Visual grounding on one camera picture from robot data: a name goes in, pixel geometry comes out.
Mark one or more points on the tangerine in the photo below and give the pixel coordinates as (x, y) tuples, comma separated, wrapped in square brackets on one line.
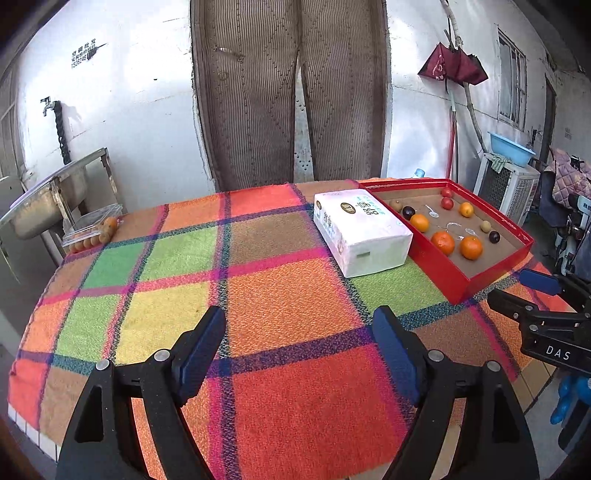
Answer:
[(471, 248), (443, 242)]

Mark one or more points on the clear plastic spoon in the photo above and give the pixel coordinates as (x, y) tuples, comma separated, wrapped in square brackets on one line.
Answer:
[(432, 213), (463, 232)]

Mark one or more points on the maroon umbrella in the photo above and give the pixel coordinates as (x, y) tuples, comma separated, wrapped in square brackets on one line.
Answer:
[(443, 64)]

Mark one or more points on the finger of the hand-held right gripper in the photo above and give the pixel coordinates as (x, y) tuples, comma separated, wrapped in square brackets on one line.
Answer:
[(510, 303), (538, 280)]

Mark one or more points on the dark plum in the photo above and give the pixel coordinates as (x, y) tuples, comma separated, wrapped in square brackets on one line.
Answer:
[(494, 237), (408, 212)]

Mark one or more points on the red tomato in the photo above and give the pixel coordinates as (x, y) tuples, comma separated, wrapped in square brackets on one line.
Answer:
[(446, 192), (446, 203)]

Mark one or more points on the metal faucet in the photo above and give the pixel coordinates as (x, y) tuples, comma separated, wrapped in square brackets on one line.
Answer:
[(46, 105)]

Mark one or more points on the clear plastic container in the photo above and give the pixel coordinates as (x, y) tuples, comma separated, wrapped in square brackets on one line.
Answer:
[(87, 226)]

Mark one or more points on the white air conditioner unit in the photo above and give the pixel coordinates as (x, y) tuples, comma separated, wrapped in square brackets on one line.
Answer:
[(512, 189)]

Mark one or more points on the white tissue pack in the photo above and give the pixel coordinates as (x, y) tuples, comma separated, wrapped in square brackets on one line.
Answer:
[(360, 240)]

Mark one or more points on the pile of small longans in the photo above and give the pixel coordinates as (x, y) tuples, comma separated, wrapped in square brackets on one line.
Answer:
[(87, 241)]

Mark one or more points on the parked scooter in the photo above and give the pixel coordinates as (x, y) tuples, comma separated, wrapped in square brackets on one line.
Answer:
[(575, 230)]

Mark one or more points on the brown longan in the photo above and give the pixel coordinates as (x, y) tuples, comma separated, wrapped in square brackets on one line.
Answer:
[(485, 226), (394, 205)]

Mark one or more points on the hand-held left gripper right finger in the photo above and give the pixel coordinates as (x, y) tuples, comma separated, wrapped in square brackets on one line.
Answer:
[(397, 355)]

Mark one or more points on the blue plastic basin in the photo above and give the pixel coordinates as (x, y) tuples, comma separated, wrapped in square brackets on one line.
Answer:
[(508, 147)]

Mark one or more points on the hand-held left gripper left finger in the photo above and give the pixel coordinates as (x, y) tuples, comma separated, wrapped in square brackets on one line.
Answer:
[(201, 355)]

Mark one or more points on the red cardboard box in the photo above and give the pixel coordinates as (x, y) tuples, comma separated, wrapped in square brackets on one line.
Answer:
[(434, 272)]

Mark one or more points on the small orange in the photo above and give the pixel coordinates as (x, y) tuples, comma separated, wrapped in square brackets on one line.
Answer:
[(419, 223), (110, 223), (466, 209)]

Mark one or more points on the metal sink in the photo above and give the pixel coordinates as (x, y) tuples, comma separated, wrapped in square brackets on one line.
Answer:
[(32, 217)]

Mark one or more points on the plaid blanket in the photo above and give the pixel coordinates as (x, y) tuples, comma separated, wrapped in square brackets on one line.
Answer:
[(286, 392)]

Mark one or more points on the white wooden stick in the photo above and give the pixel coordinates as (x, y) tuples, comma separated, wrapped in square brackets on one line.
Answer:
[(455, 32)]

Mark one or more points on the person's right hand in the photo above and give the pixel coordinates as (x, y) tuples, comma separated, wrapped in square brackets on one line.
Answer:
[(570, 397)]

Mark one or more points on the green cloth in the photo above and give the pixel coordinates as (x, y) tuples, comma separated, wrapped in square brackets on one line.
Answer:
[(498, 163)]

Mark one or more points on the window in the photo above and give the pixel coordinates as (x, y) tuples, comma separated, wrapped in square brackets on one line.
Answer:
[(511, 78)]

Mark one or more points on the pink quilted cover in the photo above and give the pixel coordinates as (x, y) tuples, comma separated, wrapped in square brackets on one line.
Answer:
[(570, 175)]

